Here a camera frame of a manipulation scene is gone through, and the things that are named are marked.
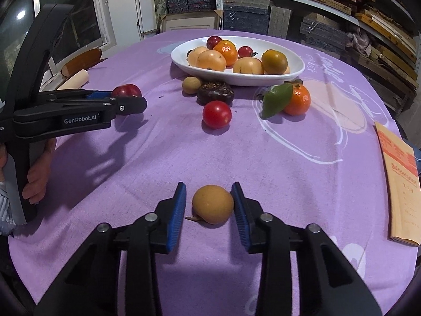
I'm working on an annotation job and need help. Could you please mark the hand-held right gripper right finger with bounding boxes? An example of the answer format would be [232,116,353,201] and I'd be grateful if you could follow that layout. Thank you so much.
[231,182,379,316]

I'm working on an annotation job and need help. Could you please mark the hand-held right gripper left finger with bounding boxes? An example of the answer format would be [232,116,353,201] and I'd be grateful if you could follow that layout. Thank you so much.
[33,182,187,316]

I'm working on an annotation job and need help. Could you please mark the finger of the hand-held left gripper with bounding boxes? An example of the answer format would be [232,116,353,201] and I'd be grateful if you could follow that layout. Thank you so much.
[36,90,114,101]
[49,96,147,116]

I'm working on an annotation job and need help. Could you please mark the dark red apple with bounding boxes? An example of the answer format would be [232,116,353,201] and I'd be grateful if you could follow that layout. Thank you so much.
[111,84,143,99]

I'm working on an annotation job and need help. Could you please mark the small tan longan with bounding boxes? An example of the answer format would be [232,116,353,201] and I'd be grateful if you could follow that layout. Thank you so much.
[184,185,235,225]
[182,77,202,95]

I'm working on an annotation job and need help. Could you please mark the yellow orange persimmon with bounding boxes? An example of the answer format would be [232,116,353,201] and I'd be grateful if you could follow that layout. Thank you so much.
[187,47,209,67]

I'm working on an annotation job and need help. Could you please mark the large tan round fruit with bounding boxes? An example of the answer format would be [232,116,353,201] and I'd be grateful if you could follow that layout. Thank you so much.
[196,50,227,72]

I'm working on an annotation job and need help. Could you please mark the white oval plate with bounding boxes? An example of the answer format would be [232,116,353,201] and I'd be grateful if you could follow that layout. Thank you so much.
[171,36,305,87]

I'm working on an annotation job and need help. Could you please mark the yellow speckled loquat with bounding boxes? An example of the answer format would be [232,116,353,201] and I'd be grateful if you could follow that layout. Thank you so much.
[233,57,264,75]

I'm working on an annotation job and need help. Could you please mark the yellow orange round fruit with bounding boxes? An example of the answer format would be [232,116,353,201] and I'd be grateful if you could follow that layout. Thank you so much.
[261,49,288,75]

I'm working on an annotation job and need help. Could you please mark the person's left hand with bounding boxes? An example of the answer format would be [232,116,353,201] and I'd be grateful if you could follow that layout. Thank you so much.
[20,137,57,205]

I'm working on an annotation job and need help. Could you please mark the brown wooden chair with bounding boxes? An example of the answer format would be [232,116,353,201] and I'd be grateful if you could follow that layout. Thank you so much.
[61,48,107,77]

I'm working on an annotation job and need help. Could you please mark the purple tablecloth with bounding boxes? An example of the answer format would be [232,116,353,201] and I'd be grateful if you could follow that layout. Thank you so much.
[7,29,421,316]

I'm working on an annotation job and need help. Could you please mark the dark brown flat fruit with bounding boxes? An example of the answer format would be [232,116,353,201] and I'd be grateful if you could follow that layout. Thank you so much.
[197,81,235,106]

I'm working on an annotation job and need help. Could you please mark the white leaning board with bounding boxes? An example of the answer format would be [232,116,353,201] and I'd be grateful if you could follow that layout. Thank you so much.
[133,0,158,33]

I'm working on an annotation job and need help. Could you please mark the orange tangerine with leaf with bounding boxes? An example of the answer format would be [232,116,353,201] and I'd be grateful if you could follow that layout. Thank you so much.
[283,83,311,116]

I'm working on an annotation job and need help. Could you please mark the stack of dark blue boxes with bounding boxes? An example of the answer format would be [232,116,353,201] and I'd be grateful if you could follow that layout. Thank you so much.
[223,0,271,35]

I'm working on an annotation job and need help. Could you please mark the white metal shelf rack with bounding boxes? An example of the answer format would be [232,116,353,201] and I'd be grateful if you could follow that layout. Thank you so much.
[215,0,421,83]

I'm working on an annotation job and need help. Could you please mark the stack of grey boxes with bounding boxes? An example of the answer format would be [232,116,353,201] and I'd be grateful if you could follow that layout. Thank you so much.
[300,16,353,51]

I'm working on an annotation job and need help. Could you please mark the pink crumpled cloth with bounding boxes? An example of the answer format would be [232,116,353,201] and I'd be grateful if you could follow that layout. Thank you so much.
[352,26,374,56]

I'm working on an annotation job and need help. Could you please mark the stack of wooden frames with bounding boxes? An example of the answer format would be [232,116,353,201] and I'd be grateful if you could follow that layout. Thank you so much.
[353,7,421,106]

